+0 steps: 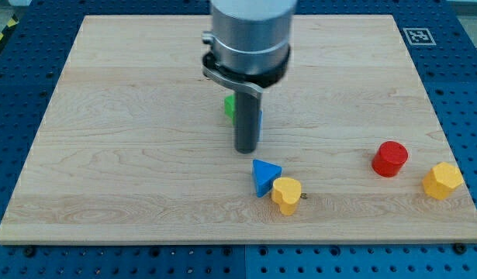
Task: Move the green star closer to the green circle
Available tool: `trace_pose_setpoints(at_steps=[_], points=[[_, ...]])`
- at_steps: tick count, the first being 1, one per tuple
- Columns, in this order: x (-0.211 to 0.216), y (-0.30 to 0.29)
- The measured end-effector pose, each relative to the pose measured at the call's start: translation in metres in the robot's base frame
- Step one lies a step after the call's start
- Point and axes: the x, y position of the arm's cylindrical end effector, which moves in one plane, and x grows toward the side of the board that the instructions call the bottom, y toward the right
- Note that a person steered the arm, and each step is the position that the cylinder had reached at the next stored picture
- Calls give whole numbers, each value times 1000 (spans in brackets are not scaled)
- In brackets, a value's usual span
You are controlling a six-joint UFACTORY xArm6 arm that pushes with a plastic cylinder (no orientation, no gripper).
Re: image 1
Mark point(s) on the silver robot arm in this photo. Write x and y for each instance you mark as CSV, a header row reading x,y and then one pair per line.
x,y
252,24

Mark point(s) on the black yellow hazard tape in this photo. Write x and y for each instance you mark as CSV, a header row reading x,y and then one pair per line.
x,y
8,30

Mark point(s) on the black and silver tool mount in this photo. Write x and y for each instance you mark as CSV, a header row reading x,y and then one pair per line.
x,y
244,71

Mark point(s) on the yellow hexagon block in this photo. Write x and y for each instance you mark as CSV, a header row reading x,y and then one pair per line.
x,y
442,180

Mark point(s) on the wooden board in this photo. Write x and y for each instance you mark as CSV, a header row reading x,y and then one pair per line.
x,y
135,148

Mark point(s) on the blue triangle block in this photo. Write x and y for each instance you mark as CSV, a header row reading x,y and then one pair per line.
x,y
264,174

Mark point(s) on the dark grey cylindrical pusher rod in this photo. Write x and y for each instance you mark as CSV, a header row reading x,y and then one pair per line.
x,y
246,122

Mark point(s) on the red cylinder block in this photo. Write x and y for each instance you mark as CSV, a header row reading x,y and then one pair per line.
x,y
389,159

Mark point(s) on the white fiducial marker tag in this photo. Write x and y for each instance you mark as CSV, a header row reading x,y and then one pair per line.
x,y
417,36

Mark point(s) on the green block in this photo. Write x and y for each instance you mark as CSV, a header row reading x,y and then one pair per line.
x,y
229,108

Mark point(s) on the yellow heart block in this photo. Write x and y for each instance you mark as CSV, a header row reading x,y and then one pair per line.
x,y
286,192

